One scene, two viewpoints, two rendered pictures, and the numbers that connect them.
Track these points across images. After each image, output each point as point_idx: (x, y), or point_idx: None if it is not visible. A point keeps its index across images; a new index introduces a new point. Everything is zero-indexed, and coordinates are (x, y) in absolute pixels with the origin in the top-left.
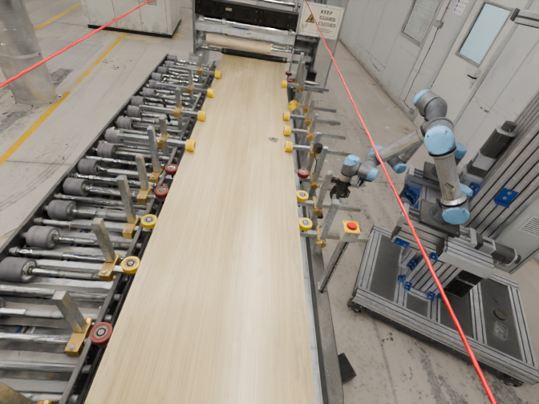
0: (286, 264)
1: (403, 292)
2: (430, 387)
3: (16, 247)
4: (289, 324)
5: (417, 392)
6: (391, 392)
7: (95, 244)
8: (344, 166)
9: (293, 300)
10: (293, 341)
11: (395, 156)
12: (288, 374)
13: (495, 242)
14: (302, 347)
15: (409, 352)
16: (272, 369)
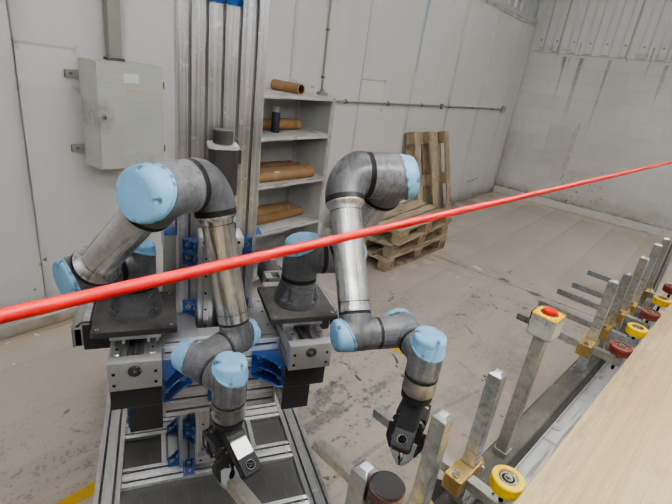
0: (599, 451)
1: (260, 450)
2: (334, 419)
3: None
4: (629, 404)
5: (352, 428)
6: (379, 448)
7: None
8: (442, 361)
9: (610, 414)
10: (630, 393)
11: (226, 333)
12: (648, 383)
13: (268, 270)
14: (620, 384)
15: (312, 446)
16: (668, 394)
